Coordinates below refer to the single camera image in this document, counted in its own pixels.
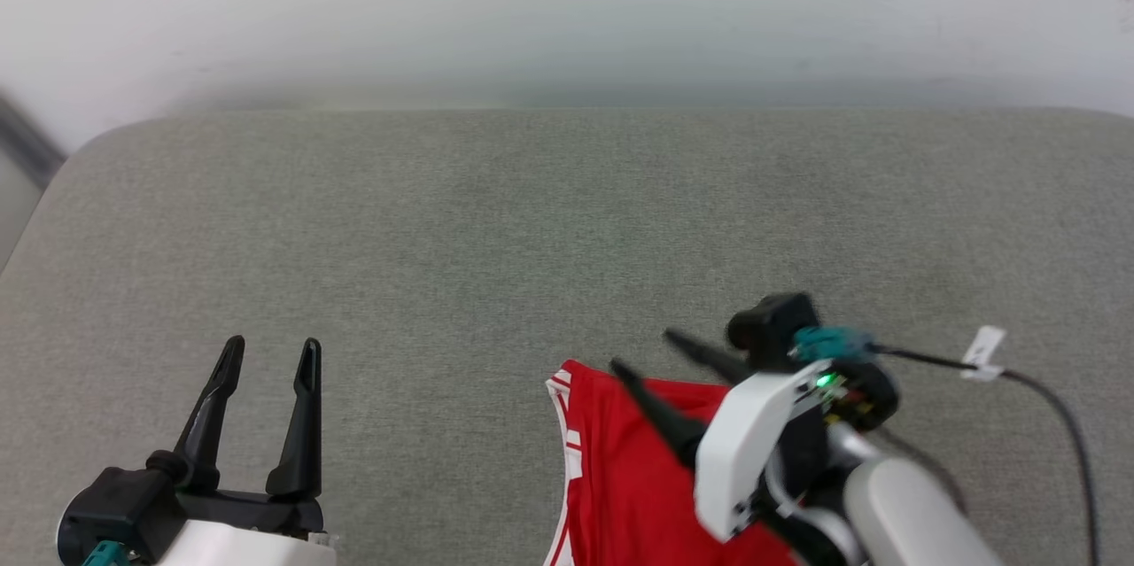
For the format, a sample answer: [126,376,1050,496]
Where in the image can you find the red and white shirt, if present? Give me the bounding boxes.
[544,360,800,566]

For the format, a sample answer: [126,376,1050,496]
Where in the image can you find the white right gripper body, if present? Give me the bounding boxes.
[695,359,901,544]

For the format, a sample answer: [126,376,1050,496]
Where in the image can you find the grey fabric sofa cushion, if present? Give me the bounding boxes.
[0,108,1134,566]

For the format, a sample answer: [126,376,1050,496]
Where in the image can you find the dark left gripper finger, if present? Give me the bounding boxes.
[146,335,246,493]
[265,337,322,498]

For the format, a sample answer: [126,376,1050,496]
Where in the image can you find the teal left camera connector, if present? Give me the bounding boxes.
[82,540,134,566]

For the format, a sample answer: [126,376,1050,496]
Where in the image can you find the teal camera connector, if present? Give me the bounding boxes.
[792,326,879,366]
[82,540,134,566]

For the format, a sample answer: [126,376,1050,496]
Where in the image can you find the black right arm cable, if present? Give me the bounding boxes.
[873,344,1101,566]

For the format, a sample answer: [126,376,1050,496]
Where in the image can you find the teal right camera connector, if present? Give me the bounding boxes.
[792,326,879,366]

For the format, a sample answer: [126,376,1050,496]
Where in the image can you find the white cable label tag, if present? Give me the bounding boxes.
[960,326,1008,383]

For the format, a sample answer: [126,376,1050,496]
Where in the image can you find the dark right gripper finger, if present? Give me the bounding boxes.
[610,359,711,470]
[664,328,755,386]

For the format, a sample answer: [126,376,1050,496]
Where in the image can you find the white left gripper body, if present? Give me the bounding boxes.
[155,490,338,566]

